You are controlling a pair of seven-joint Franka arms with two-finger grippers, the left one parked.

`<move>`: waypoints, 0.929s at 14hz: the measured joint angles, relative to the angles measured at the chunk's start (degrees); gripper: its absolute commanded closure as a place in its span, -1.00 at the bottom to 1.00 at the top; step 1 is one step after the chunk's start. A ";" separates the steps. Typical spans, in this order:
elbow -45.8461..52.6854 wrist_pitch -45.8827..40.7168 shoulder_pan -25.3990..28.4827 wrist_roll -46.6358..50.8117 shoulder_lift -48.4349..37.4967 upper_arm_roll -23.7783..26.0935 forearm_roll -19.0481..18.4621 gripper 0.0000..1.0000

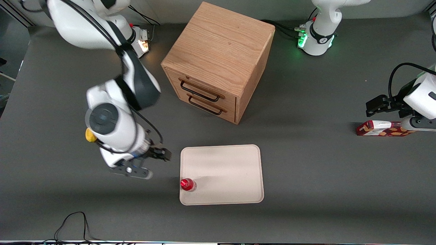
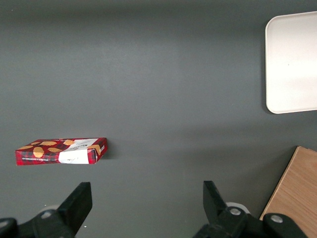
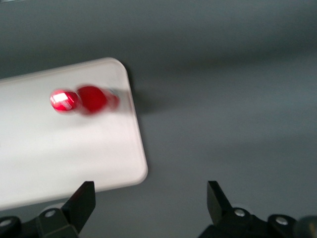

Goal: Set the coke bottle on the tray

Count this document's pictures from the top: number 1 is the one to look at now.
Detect red coke bottle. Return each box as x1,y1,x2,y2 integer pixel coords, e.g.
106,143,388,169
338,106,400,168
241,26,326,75
180,178,197,192

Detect beige plastic tray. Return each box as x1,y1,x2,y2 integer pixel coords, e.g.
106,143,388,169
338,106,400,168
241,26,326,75
180,144,265,206

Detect black left base cables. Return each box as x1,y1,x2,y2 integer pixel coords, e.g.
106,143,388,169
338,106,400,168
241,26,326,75
260,19,306,39

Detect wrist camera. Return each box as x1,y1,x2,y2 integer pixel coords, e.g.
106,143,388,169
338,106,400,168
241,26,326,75
401,116,436,132
113,163,154,180

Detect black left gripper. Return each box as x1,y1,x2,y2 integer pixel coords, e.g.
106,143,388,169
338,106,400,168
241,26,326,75
366,80,422,118

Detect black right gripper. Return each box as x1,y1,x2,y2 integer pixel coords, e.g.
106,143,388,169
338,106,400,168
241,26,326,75
135,144,172,162

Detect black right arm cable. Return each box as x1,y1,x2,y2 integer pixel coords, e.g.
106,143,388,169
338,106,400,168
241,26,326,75
20,0,165,145

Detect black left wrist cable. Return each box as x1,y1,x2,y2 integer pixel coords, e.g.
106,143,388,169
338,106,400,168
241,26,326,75
388,62,436,102

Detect black looped cable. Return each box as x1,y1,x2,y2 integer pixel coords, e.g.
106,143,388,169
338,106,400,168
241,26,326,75
54,211,104,243

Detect black right base cables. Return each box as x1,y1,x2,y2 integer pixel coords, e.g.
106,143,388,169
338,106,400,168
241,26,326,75
129,5,161,43

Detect red snack box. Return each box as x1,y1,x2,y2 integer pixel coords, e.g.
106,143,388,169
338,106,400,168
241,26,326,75
356,120,418,137

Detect black base cables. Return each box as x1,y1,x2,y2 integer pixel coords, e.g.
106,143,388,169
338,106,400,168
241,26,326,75
129,5,161,43
260,19,306,39

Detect wooden drawer cabinet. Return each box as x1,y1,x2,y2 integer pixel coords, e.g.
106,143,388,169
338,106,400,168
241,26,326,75
161,1,276,125

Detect wooden drawer front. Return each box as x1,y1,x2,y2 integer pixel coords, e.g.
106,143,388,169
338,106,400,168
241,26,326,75
175,89,237,124
166,69,237,110

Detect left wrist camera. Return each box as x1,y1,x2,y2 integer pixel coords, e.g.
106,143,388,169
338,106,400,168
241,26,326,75
401,116,436,132

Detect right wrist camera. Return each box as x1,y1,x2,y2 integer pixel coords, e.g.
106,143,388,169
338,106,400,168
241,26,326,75
113,163,154,180

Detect black metal drawer handle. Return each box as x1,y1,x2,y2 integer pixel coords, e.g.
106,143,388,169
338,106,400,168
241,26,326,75
179,79,221,103
188,96,224,116

